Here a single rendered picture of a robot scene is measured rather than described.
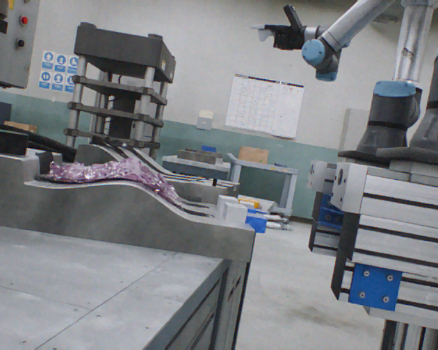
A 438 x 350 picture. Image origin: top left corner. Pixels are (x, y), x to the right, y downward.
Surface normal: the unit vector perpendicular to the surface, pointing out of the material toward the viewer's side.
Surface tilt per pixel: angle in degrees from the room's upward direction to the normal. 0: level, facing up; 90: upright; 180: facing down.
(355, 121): 90
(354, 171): 90
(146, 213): 90
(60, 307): 0
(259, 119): 90
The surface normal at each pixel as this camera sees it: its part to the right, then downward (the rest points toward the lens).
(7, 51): 0.97, 0.18
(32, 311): 0.17, -0.98
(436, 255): -0.09, 0.04
